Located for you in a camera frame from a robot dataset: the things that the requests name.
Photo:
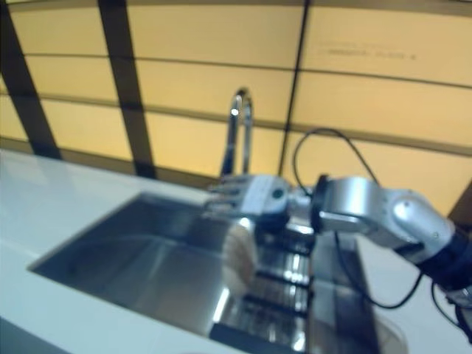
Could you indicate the beige ceramic plate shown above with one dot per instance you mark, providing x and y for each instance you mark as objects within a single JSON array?
[{"x": 239, "y": 250}]

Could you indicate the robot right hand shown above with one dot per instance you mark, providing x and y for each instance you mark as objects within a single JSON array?
[{"x": 263, "y": 195}]

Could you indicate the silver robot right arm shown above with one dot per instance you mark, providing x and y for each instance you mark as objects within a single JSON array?
[{"x": 368, "y": 206}]

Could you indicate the chrome kitchen faucet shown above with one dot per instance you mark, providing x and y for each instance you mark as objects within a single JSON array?
[{"x": 245, "y": 129}]

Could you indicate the stainless steel sink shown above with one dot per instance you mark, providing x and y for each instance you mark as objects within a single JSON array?
[{"x": 129, "y": 258}]

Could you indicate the steel roll-up drying rack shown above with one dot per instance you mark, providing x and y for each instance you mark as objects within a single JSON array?
[{"x": 280, "y": 295}]

